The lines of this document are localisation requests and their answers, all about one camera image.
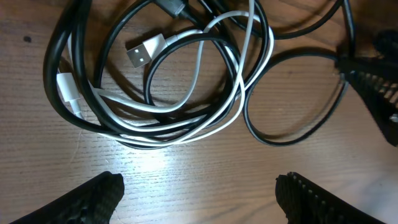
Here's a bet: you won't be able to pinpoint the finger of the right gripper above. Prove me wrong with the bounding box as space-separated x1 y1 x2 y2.
336 29 397 146

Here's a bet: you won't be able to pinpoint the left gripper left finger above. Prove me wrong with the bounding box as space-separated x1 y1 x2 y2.
13 171 124 224

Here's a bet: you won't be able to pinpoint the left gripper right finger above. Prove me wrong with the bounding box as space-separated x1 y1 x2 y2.
275 172 382 224

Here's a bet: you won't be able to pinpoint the black and white cable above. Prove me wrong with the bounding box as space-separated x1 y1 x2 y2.
55 0 275 147

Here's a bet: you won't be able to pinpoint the thick black usb cable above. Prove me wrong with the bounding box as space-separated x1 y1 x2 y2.
42 0 271 151

